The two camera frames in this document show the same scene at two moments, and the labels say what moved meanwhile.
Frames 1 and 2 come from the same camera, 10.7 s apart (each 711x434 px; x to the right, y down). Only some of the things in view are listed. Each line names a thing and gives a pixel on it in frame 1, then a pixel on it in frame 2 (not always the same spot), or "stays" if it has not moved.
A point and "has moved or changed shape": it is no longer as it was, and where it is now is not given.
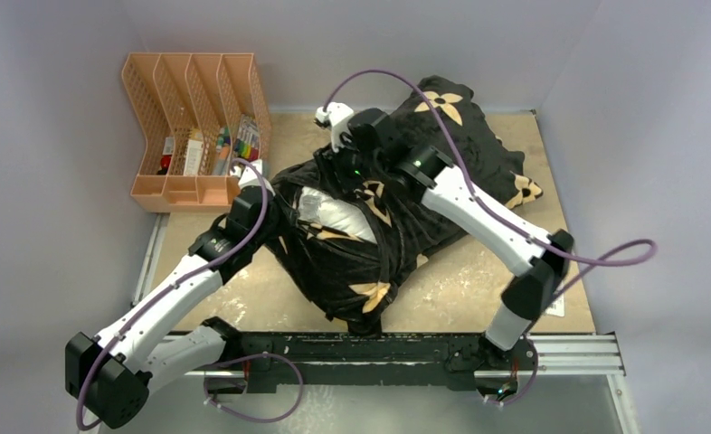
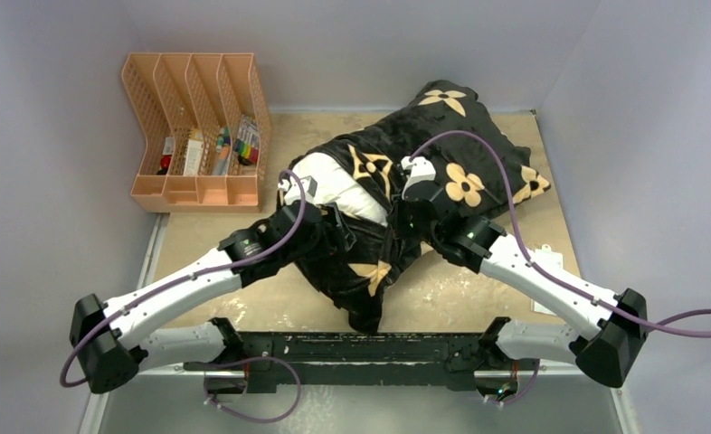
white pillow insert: [316, 207] has moved or changed shape
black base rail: [440, 361] stays
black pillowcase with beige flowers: [356, 248] has moved or changed shape
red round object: [165, 161] stays
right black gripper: [348, 144] → [399, 209]
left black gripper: [275, 204] → [333, 239]
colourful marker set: [248, 138] stays
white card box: [193, 157] stays
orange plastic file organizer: [203, 116] stays
